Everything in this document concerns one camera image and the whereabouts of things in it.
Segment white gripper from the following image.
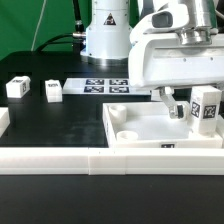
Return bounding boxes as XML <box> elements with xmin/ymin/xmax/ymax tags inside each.
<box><xmin>128</xmin><ymin>3</ymin><xmax>224</xmax><ymax>119</ymax></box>

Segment white square tabletop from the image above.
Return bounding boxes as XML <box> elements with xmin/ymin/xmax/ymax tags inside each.
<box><xmin>102</xmin><ymin>102</ymin><xmax>224</xmax><ymax>148</ymax></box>

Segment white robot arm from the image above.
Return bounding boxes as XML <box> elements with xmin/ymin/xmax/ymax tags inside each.
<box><xmin>81</xmin><ymin>0</ymin><xmax>224</xmax><ymax>90</ymax></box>

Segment white left fence piece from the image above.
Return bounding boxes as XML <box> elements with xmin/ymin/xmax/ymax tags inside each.
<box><xmin>0</xmin><ymin>107</ymin><xmax>10</xmax><ymax>137</ymax></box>

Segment white marker base plate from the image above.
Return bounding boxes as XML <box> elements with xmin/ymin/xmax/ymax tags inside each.
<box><xmin>63</xmin><ymin>78</ymin><xmax>150</xmax><ymax>95</ymax></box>

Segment black cables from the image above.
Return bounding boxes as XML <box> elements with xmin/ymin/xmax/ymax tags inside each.
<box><xmin>35</xmin><ymin>0</ymin><xmax>88</xmax><ymax>54</ymax></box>

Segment white front fence rail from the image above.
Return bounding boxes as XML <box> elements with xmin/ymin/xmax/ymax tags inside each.
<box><xmin>0</xmin><ymin>147</ymin><xmax>224</xmax><ymax>175</ymax></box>

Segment white cable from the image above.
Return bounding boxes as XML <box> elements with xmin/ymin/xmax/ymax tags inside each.
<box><xmin>30</xmin><ymin>0</ymin><xmax>48</xmax><ymax>52</ymax></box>

